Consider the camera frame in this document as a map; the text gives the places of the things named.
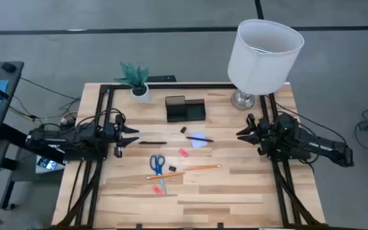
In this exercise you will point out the black pen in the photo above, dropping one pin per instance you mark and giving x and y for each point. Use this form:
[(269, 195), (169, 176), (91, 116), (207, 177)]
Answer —
[(152, 142), (200, 139)]

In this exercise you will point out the orange pencil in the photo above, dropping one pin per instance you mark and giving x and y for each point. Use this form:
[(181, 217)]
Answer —
[(171, 174), (203, 167)]

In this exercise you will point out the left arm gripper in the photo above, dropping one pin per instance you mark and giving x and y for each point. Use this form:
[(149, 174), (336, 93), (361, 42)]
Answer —
[(110, 135)]

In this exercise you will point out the pale lavender sticky note pad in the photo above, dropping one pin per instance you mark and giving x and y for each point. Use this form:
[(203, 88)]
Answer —
[(198, 144)]

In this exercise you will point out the black diagonal support beam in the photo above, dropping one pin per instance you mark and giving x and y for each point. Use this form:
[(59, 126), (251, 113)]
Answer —
[(14, 135)]

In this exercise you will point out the black aluminium table frame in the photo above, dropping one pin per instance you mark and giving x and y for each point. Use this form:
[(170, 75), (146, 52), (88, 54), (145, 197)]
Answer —
[(187, 86)]

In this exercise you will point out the black binder clip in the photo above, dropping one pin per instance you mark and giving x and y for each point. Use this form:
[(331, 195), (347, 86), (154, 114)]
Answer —
[(183, 129), (172, 168)]

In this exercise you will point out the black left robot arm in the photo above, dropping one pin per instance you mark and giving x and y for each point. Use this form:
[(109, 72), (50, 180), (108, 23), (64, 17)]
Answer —
[(75, 137)]

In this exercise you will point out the pink eraser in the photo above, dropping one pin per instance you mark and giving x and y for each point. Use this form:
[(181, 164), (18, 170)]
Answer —
[(183, 152), (157, 190)]

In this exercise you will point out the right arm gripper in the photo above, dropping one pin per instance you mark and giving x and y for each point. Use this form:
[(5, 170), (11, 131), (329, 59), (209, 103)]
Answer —
[(262, 134)]

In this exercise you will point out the green plant white pot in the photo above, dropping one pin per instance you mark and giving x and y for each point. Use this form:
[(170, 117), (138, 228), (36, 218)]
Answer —
[(134, 76)]

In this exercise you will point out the table lamp white shade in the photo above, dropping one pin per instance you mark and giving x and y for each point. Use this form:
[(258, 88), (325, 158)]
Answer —
[(260, 73)]

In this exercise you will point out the black box behind table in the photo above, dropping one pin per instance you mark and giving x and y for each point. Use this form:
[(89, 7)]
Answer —
[(163, 78)]

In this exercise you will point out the grey side desk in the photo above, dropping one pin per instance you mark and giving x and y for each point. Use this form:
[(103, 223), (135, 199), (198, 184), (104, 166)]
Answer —
[(11, 96)]

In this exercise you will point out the black mesh desk organizer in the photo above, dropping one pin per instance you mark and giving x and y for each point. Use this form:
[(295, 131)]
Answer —
[(195, 111)]

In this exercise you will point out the black computer mouse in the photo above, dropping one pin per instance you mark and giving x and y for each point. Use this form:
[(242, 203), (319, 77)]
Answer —
[(8, 67)]

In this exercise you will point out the white box under table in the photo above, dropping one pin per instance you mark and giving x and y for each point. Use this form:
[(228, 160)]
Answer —
[(48, 164)]

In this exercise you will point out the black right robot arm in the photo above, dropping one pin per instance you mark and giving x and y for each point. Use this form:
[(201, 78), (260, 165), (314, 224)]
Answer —
[(315, 145)]

